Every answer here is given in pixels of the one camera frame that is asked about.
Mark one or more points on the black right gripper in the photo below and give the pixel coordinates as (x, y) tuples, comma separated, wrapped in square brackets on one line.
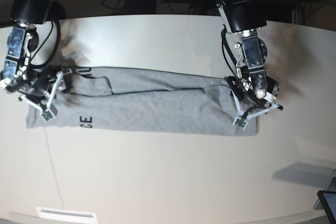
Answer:
[(34, 84)]

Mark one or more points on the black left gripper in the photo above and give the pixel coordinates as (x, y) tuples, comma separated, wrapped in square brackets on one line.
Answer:
[(261, 99)]

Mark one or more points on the grey T-shirt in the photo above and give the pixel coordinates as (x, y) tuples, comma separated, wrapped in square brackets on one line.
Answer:
[(140, 100)]

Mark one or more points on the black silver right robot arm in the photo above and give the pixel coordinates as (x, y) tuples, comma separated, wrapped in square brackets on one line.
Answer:
[(23, 42)]

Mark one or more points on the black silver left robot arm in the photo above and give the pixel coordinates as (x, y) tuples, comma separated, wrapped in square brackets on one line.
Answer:
[(245, 53)]

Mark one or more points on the grey tablet stand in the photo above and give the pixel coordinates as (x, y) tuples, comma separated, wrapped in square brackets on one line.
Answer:
[(330, 186)]

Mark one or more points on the black tablet screen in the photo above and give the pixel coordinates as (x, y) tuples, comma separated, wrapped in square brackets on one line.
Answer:
[(327, 199)]

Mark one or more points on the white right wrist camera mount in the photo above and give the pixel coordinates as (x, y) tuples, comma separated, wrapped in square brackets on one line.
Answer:
[(47, 100)]

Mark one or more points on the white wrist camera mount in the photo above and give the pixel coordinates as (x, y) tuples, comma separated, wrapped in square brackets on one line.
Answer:
[(47, 100), (243, 117)]

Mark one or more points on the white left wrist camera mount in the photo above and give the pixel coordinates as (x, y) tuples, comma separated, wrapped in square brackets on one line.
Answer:
[(243, 117)]

